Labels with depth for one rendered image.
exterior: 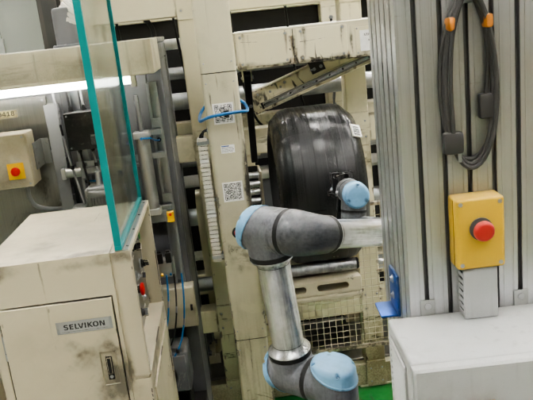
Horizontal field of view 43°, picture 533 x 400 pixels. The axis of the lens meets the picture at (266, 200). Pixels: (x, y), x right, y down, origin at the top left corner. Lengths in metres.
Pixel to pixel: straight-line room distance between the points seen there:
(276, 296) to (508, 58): 0.83
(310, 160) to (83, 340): 0.96
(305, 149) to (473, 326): 1.19
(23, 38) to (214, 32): 9.85
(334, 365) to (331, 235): 0.36
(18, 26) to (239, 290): 9.95
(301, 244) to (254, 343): 1.16
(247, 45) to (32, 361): 1.42
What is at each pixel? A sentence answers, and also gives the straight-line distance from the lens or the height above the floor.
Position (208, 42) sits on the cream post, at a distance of 2.42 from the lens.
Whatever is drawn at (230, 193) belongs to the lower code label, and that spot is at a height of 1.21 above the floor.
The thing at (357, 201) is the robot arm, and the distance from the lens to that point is 1.95.
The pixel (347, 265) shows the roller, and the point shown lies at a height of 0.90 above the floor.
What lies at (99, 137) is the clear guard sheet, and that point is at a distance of 1.75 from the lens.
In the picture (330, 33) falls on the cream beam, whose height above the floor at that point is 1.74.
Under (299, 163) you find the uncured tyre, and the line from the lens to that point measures 2.30.
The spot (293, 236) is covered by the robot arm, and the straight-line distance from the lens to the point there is 1.59.
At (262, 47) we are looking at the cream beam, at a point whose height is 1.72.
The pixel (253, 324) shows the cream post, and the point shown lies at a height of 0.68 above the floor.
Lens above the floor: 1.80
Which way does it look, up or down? 14 degrees down
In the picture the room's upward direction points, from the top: 6 degrees counter-clockwise
